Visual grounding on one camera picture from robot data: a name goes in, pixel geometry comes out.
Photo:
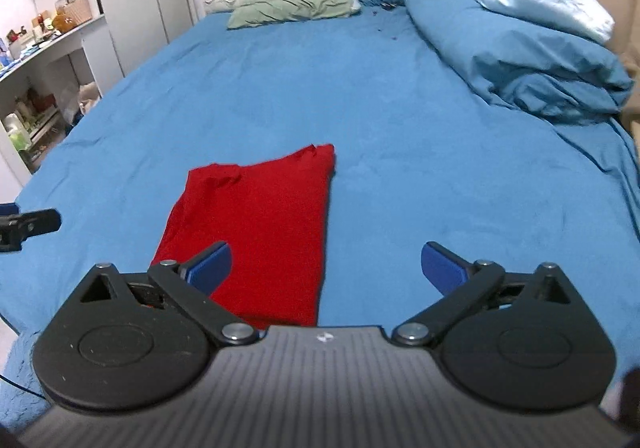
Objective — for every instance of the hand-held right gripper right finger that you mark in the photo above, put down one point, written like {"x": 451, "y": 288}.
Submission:
{"x": 442, "y": 270}

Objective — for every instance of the orange-brown plush toy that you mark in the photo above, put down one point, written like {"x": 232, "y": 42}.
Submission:
{"x": 64, "y": 21}

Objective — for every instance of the beige tote bag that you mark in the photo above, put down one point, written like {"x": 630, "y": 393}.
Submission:
{"x": 90, "y": 95}

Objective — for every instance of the white desk with shelves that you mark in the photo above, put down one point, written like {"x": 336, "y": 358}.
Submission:
{"x": 55, "y": 52}

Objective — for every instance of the white plastic bag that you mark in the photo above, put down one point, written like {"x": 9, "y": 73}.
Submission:
{"x": 67, "y": 95}

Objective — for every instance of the green pillow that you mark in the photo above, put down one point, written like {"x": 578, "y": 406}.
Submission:
{"x": 295, "y": 5}

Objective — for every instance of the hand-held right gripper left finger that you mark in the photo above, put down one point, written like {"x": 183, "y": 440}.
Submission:
{"x": 212, "y": 268}

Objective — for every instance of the green tissue pack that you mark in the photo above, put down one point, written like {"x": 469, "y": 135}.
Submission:
{"x": 17, "y": 137}

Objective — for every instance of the blue duvet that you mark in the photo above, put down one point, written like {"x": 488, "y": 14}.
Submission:
{"x": 510, "y": 52}

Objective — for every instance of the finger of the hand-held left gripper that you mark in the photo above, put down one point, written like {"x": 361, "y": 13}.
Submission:
{"x": 35, "y": 222}

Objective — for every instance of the blue fluffy rug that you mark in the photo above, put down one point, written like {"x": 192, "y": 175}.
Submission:
{"x": 20, "y": 363}

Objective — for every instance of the wicker basket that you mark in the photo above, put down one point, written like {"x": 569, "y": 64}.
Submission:
{"x": 77, "y": 8}

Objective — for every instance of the bed with blue sheet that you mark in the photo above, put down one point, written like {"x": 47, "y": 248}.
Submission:
{"x": 400, "y": 152}

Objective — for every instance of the red knit sweater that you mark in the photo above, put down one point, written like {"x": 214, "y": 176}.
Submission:
{"x": 270, "y": 228}

